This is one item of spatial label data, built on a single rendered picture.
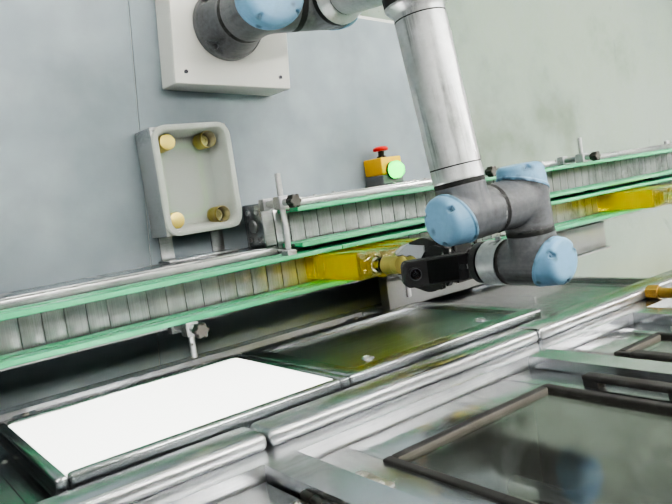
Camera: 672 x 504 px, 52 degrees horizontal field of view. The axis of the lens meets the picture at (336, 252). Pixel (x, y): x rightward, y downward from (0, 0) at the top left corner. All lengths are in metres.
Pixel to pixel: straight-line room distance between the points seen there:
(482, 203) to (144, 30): 0.86
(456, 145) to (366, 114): 0.87
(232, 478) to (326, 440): 0.13
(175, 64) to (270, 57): 0.22
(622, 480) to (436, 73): 0.57
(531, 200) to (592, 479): 0.45
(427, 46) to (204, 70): 0.64
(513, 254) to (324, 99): 0.81
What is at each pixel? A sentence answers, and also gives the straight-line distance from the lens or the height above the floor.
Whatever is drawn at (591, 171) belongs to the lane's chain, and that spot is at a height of 0.88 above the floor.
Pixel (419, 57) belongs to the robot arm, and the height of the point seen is 1.44.
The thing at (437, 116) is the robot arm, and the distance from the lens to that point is 0.99.
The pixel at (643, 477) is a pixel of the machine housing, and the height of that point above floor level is 1.76.
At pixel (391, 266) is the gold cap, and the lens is 1.30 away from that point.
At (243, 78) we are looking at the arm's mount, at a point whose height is 0.83.
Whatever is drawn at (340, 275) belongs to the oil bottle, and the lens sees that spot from 1.41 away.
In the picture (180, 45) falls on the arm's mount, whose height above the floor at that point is 0.82.
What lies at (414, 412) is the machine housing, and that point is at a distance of 0.99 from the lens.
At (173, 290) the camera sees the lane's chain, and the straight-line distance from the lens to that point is 1.37.
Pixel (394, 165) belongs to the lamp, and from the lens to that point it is 1.74.
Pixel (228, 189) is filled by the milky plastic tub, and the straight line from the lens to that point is 1.49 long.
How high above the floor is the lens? 2.13
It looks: 53 degrees down
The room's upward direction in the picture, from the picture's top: 88 degrees clockwise
